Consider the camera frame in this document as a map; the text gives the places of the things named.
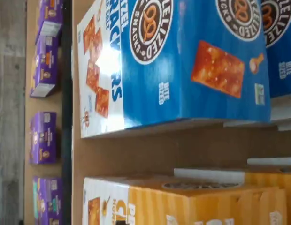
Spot yellow white pretzel crackers box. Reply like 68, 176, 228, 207
173, 166, 291, 188
82, 175, 291, 225

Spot blue white pretzel crackers box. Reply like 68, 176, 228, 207
77, 0, 272, 139
260, 0, 291, 122

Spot purple snack box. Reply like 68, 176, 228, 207
32, 176, 64, 225
29, 111, 58, 165
34, 0, 64, 45
29, 35, 63, 98

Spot black metal shelf wooden boards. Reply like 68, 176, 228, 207
24, 0, 291, 225

